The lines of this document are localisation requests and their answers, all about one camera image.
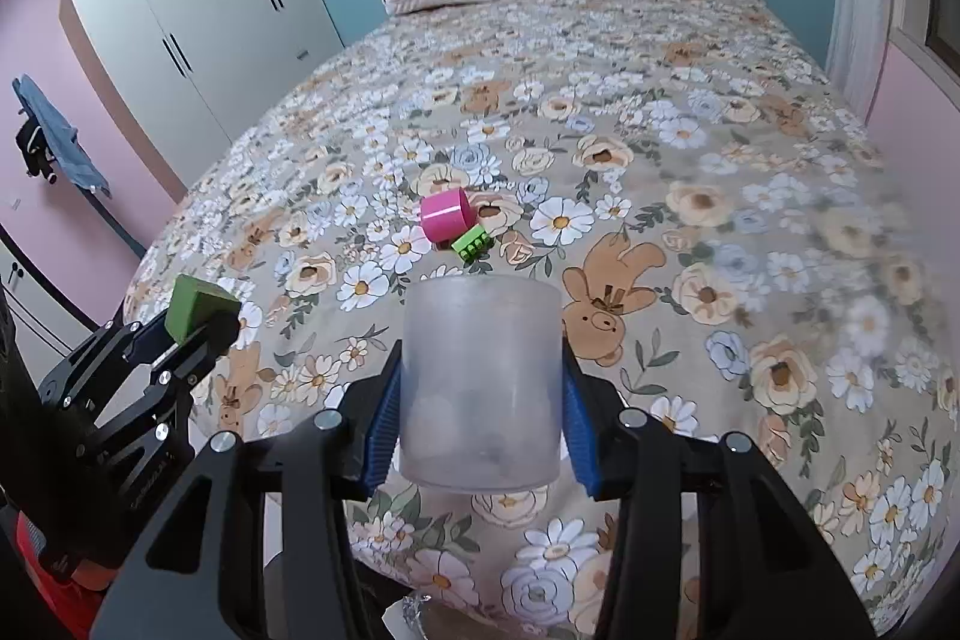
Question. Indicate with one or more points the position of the white wardrobe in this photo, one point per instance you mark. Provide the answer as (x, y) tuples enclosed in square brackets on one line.
[(202, 10)]

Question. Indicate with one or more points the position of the small green toy brick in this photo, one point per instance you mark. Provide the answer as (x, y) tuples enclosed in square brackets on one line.
[(471, 244)]

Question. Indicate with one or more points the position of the blue towel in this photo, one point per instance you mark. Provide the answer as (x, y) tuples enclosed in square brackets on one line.
[(64, 145)]

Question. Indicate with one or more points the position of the window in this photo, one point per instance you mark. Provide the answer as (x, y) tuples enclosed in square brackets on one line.
[(945, 25)]

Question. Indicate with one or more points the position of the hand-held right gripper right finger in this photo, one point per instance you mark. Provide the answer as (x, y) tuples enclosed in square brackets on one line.
[(577, 430)]

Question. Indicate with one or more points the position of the pink tape roll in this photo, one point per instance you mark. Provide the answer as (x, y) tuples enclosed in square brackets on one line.
[(444, 216)]

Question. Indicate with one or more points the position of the black bag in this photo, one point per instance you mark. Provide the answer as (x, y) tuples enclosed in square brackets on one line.
[(34, 153)]

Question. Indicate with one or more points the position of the green block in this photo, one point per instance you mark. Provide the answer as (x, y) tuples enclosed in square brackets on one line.
[(191, 308)]

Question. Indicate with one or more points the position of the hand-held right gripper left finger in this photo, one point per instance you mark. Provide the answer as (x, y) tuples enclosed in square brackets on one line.
[(382, 430)]

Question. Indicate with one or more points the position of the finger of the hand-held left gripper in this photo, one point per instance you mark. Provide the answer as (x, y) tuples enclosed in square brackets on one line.
[(202, 340), (127, 340)]

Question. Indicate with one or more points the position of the translucent plastic cup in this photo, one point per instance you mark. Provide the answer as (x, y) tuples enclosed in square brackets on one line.
[(480, 385)]

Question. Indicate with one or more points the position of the red jacket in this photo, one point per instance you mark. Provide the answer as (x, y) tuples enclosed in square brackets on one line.
[(60, 595)]

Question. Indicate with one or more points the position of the bed with floral sheet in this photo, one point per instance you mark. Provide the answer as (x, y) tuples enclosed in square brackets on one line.
[(637, 160)]

